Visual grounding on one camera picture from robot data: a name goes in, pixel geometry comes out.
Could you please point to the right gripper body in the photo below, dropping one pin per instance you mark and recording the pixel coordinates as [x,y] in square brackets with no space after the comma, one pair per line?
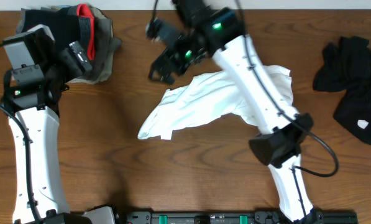
[186,55]

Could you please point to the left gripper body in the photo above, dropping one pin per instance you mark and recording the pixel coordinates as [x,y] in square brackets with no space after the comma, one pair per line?
[68,68]

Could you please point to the white t-shirt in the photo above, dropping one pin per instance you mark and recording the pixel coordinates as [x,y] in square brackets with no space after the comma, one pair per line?
[208,97]

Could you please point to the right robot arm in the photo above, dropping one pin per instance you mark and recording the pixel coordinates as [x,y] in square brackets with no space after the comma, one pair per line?
[221,36]

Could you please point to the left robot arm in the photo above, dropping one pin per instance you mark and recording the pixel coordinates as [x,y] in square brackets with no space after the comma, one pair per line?
[32,90]

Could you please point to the folded grey garment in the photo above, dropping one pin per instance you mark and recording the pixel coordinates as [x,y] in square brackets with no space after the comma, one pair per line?
[104,49]

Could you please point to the folded black garment red band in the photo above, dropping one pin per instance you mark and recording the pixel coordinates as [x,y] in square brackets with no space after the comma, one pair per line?
[67,25]

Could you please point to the crumpled black garment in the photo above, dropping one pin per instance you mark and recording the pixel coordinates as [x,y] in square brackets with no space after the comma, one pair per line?
[347,67]

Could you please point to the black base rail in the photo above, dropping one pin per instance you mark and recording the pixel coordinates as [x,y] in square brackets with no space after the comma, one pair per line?
[256,217]

